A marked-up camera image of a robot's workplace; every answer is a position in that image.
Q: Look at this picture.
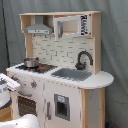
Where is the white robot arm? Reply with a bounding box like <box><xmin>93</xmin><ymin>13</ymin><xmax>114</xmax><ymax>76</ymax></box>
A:
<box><xmin>0</xmin><ymin>73</ymin><xmax>41</xmax><ymax>128</ymax></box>

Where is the wooden toy kitchen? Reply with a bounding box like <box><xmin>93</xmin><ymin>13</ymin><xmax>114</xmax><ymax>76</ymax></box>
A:
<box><xmin>7</xmin><ymin>11</ymin><xmax>114</xmax><ymax>128</ymax></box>

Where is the grey toy sink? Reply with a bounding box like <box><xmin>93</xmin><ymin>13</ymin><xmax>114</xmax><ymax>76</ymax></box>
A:
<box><xmin>52</xmin><ymin>68</ymin><xmax>92</xmax><ymax>81</ymax></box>

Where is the black toy faucet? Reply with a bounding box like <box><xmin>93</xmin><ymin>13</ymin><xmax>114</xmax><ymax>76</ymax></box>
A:
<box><xmin>75</xmin><ymin>51</ymin><xmax>93</xmax><ymax>70</ymax></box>

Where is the black stovetop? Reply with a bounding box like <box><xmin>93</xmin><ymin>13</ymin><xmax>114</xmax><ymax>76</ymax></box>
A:
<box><xmin>18</xmin><ymin>64</ymin><xmax>55</xmax><ymax>73</ymax></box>

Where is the silver toy pot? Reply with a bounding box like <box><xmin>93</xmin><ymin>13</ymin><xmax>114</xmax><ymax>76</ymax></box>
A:
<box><xmin>24</xmin><ymin>57</ymin><xmax>39</xmax><ymax>68</ymax></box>

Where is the right red stove knob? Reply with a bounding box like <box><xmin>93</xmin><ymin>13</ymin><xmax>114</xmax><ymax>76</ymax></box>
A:
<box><xmin>31</xmin><ymin>81</ymin><xmax>37</xmax><ymax>88</ymax></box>

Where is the grey ice dispenser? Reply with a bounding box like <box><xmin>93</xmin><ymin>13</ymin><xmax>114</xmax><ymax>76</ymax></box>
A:
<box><xmin>54</xmin><ymin>94</ymin><xmax>70</xmax><ymax>121</ymax></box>

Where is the grey range hood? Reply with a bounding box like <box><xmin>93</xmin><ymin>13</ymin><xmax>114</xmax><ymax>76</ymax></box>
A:
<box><xmin>24</xmin><ymin>16</ymin><xmax>53</xmax><ymax>34</ymax></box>

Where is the oven door with window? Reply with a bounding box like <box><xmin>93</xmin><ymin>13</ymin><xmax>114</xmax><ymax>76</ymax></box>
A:
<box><xmin>17</xmin><ymin>91</ymin><xmax>37</xmax><ymax>116</ymax></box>

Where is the grey backdrop curtain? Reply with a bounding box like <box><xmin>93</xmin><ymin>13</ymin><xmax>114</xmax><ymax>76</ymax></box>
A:
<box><xmin>0</xmin><ymin>0</ymin><xmax>128</xmax><ymax>128</ymax></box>

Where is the grey fridge door handle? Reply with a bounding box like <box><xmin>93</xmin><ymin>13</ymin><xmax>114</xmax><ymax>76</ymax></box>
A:
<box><xmin>47</xmin><ymin>102</ymin><xmax>51</xmax><ymax>120</ymax></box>

